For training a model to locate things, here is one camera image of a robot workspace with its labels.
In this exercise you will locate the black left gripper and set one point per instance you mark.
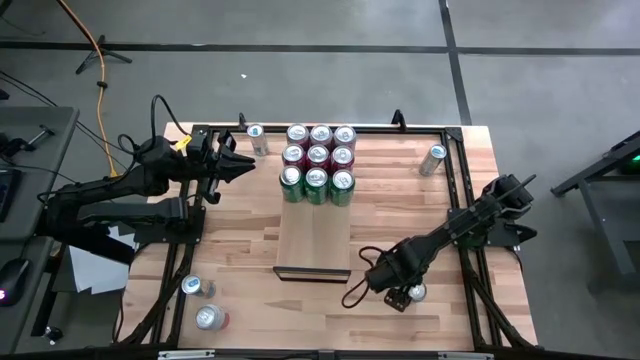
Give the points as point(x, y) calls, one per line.
point(212, 170)

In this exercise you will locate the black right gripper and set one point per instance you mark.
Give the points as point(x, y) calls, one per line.
point(395, 280)

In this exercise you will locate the white and red soda can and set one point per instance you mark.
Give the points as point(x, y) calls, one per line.
point(418, 292)

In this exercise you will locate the tall can with blue tab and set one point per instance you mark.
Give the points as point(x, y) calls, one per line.
point(256, 132)
point(191, 284)
point(437, 151)

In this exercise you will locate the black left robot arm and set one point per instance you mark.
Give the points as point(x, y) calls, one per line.
point(125, 185)

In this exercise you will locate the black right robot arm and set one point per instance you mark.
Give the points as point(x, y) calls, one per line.
point(450, 232)

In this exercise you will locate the black desk beam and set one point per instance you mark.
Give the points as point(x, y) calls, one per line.
point(100, 247)

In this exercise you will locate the white paper sheet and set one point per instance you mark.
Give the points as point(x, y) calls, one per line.
point(95, 272)

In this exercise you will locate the black tripod base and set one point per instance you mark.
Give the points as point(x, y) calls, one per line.
point(101, 50)

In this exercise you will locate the grey desk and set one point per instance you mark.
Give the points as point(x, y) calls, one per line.
point(45, 150)
point(35, 300)

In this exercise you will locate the black and silver hand tool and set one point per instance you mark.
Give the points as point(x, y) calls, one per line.
point(42, 133)

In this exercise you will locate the black keyboard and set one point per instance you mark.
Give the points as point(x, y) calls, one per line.
point(6, 192)

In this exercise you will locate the black caster wheel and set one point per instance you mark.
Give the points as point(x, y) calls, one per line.
point(52, 333)

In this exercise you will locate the black computer mouse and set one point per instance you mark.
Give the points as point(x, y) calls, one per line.
point(12, 280)

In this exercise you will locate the black device with green light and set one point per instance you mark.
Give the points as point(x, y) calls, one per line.
point(631, 162)

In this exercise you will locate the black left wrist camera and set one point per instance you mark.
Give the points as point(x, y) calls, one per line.
point(201, 142)

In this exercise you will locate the small black frame post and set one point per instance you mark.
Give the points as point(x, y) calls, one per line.
point(398, 118)
point(241, 119)

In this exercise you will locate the wooden shelf with black frame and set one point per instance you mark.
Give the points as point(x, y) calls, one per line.
point(315, 240)

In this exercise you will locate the silver metal bracket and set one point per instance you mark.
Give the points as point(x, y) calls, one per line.
point(186, 354)
point(465, 356)

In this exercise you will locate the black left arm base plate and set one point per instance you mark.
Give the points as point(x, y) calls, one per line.
point(150, 235)

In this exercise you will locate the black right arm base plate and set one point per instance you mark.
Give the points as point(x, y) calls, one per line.
point(505, 237)

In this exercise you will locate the black aluminium table frame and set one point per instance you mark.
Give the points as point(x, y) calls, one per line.
point(367, 129)

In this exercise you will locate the black desk frame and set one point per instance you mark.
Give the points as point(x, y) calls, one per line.
point(607, 235)

